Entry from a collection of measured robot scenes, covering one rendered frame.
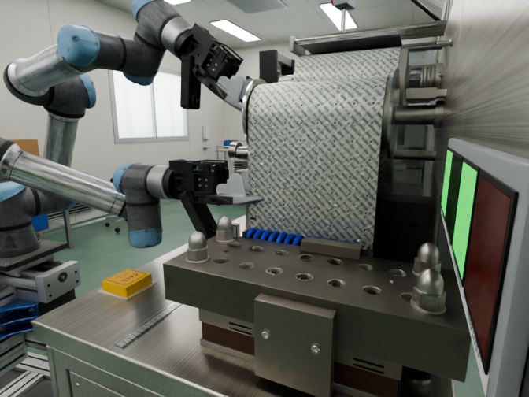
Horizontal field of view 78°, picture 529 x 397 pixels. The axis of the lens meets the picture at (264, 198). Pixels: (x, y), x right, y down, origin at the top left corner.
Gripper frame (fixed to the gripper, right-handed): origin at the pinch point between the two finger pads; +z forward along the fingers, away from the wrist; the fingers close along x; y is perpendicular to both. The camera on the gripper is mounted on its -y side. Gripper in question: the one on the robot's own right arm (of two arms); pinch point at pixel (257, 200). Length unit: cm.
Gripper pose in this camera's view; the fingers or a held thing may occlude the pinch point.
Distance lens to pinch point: 62.9
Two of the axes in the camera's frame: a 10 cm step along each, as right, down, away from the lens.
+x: 4.2, -1.9, 8.8
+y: 0.0, -9.8, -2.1
